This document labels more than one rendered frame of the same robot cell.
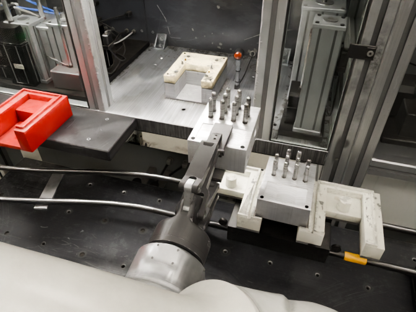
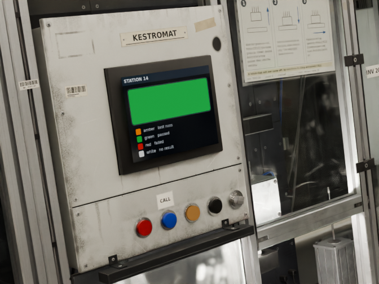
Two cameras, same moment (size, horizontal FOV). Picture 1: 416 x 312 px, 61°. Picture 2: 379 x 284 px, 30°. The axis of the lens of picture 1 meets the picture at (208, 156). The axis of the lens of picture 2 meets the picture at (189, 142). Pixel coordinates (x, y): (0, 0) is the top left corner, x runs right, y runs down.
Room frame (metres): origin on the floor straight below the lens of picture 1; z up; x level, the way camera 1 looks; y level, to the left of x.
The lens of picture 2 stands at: (-0.03, 1.56, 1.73)
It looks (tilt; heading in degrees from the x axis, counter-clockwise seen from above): 7 degrees down; 306
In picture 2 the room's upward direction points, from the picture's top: 8 degrees counter-clockwise
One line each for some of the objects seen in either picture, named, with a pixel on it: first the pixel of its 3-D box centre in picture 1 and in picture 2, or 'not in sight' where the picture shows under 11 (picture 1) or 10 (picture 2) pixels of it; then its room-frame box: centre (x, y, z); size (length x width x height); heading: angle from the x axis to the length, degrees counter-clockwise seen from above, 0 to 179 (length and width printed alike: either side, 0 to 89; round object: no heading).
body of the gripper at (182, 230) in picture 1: (186, 229); not in sight; (0.30, 0.03, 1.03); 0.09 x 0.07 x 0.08; 163
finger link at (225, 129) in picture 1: (218, 138); not in sight; (0.44, -0.02, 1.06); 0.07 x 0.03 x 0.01; 163
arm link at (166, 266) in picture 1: (165, 280); not in sight; (0.23, 0.05, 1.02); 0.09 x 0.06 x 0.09; 73
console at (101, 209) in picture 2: not in sight; (124, 129); (0.93, 0.45, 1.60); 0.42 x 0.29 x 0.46; 73
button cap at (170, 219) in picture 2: not in sight; (168, 220); (0.81, 0.49, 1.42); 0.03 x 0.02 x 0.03; 73
